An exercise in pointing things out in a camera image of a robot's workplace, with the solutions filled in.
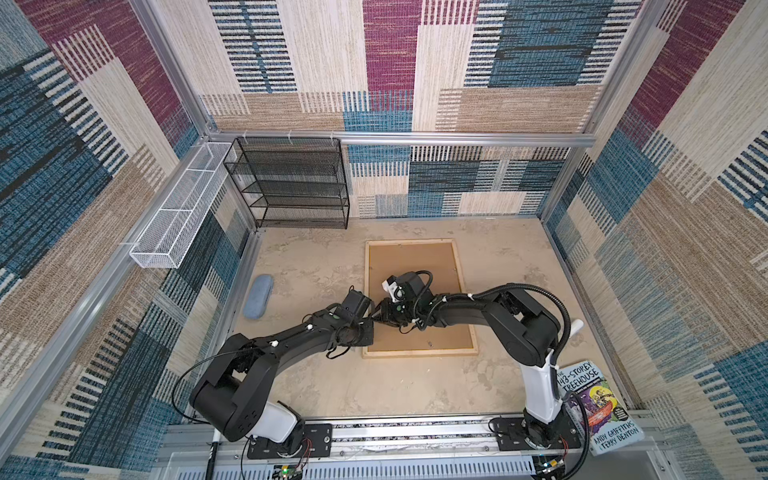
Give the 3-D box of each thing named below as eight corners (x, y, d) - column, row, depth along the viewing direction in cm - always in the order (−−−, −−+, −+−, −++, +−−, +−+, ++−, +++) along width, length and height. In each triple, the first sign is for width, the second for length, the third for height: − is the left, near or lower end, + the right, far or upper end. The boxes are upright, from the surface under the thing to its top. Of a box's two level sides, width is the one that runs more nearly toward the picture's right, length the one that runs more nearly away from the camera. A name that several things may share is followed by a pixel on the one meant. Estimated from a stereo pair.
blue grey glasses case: (243, 319, 97) (239, 314, 94) (256, 279, 106) (253, 274, 104) (264, 319, 97) (261, 314, 94) (275, 279, 106) (272, 274, 104)
